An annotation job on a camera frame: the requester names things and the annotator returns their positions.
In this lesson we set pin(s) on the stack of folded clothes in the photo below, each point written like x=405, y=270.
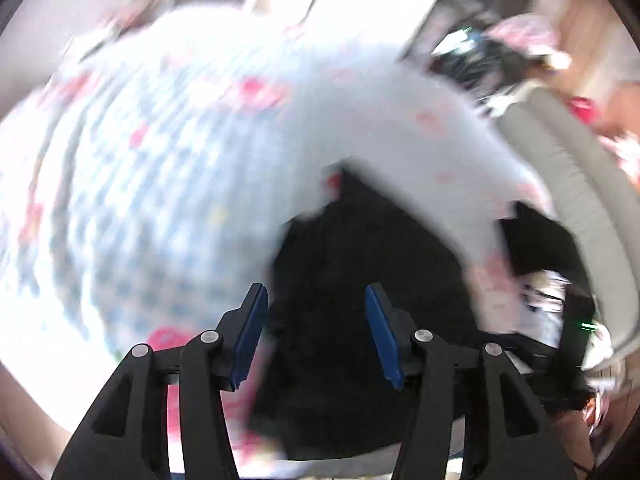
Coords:
x=545, y=295

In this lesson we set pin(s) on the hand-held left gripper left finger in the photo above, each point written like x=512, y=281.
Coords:
x=250, y=335

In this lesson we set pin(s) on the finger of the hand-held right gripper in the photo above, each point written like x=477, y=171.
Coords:
x=530, y=351

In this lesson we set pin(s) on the black fleece garment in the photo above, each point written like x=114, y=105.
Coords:
x=540, y=242

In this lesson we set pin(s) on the white wardrobe door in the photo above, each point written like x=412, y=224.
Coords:
x=370, y=0

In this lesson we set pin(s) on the person's right forearm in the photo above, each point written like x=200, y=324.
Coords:
x=572, y=432

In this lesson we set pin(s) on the grey padded headboard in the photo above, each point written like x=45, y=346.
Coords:
x=575, y=170

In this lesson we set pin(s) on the red plush toy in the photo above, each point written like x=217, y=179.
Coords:
x=582, y=108

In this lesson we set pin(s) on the printed checkered blanket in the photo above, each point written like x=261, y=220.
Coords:
x=175, y=160

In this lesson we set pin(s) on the cluttered shelf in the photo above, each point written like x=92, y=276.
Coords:
x=480, y=57

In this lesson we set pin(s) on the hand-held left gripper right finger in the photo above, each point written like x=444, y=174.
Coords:
x=382, y=335

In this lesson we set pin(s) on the black pants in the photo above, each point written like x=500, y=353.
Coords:
x=340, y=270

